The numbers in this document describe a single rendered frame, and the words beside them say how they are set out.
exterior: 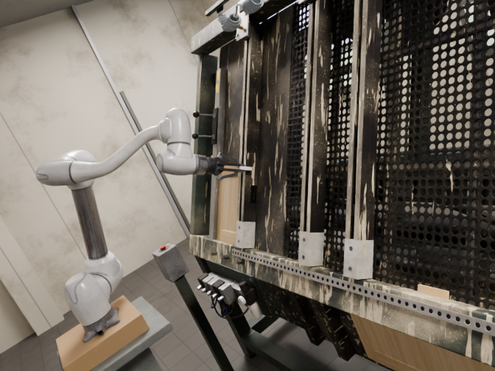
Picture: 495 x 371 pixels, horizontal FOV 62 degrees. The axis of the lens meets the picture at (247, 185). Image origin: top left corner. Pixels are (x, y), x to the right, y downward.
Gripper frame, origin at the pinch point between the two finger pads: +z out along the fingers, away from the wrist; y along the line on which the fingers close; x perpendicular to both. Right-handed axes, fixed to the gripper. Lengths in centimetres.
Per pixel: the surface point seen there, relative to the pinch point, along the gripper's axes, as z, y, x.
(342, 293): 4, -44, -63
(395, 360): 49, -79, -49
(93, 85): -11, 108, 348
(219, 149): 5.9, 12.3, 38.8
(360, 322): 41, -66, -36
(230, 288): 1, -58, 10
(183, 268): -5, -56, 57
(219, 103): 4, 38, 39
